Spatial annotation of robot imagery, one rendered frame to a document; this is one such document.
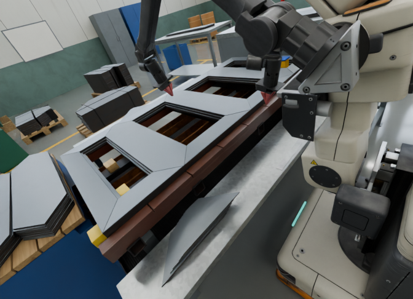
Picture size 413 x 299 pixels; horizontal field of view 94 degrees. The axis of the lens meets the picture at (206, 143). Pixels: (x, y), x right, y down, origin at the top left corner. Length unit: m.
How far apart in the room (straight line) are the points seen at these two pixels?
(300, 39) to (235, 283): 1.26
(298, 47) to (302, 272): 0.93
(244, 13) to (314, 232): 1.02
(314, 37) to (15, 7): 8.93
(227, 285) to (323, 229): 0.63
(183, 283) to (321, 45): 0.70
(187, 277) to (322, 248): 0.69
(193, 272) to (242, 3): 0.72
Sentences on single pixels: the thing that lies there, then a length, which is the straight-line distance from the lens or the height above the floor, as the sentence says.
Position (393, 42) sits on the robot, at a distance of 0.55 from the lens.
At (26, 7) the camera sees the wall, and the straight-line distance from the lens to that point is 9.15.
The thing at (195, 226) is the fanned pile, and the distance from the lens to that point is 0.73.
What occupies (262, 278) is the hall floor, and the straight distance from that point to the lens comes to 1.39.
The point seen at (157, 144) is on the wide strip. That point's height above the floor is 0.85.
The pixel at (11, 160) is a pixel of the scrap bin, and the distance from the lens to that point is 4.40.
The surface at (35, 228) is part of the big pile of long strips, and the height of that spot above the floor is 0.84.
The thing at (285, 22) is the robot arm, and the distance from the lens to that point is 0.46.
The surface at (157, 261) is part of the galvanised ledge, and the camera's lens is 0.78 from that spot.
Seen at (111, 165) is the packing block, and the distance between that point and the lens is 1.06.
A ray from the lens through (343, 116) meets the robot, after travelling 0.71.
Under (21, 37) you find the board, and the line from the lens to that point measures 8.96.
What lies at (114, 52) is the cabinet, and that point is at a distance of 8.95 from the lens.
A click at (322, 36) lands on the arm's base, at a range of 0.45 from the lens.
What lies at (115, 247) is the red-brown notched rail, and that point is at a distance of 0.71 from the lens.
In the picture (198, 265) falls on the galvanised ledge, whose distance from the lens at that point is 0.72.
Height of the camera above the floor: 1.32
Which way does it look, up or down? 35 degrees down
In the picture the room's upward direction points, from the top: 18 degrees counter-clockwise
